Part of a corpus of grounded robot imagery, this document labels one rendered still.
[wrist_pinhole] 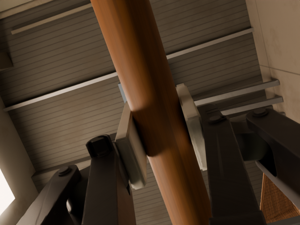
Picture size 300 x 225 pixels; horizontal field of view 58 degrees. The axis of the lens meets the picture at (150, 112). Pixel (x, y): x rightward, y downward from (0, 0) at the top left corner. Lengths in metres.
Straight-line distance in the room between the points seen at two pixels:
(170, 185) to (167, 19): 3.42
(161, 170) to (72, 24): 3.56
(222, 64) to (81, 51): 1.83
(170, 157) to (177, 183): 0.02
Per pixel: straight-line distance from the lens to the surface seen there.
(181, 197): 0.18
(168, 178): 0.17
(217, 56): 3.64
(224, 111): 3.36
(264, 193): 2.12
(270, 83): 3.34
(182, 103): 0.15
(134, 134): 0.15
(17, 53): 3.97
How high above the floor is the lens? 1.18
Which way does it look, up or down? 6 degrees up
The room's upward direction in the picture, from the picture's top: 107 degrees counter-clockwise
